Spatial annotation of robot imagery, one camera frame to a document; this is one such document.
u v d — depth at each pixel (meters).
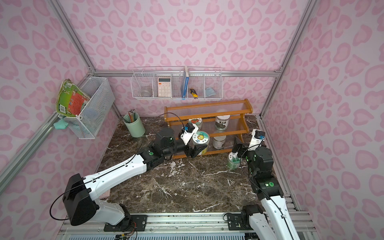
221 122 0.86
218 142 0.93
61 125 0.62
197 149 0.62
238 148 0.64
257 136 0.58
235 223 0.72
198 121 0.86
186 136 0.61
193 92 0.95
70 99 0.72
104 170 0.47
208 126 0.95
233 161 0.86
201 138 0.69
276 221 0.43
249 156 0.60
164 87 0.93
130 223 0.67
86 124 0.72
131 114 0.98
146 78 0.97
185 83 0.86
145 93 0.95
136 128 1.00
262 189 0.48
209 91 1.00
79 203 0.39
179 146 0.63
